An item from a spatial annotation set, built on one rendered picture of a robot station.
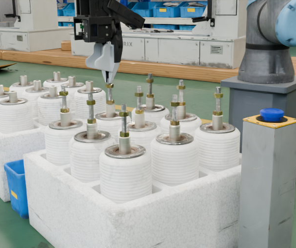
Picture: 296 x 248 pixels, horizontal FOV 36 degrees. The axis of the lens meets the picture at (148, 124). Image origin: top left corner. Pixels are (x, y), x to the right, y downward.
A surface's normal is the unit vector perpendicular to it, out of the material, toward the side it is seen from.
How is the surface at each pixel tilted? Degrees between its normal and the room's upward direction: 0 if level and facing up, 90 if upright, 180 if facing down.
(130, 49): 90
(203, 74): 90
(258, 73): 73
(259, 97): 90
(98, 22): 90
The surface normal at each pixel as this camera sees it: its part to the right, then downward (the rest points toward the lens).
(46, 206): -0.80, 0.18
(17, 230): -0.02, -0.96
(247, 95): -0.60, 0.22
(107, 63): 0.59, 0.22
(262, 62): -0.36, -0.05
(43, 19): 0.80, 0.15
